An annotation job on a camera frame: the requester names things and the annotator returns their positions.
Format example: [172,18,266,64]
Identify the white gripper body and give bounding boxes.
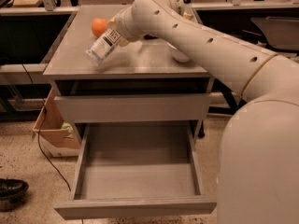
[115,7,145,42]

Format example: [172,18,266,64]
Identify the clear plastic bottle blue label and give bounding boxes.
[85,28,121,64]

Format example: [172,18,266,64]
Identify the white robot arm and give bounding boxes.
[115,0,299,224]

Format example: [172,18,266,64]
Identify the grey drawer cabinet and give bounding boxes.
[42,4,221,145]

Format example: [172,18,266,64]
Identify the closed grey top drawer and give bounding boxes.
[54,93,211,123]

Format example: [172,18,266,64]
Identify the open grey middle drawer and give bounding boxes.
[55,121,216,220]

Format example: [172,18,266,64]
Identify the orange fruit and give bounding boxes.
[92,18,107,37]

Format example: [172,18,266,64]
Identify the white ceramic bowl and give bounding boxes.
[167,43,190,63]

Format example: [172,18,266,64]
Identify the cardboard box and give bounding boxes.
[33,91,80,157]

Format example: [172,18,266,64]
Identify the black shoe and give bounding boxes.
[0,179,29,203]

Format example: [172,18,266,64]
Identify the black power cable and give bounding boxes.
[21,63,72,192]

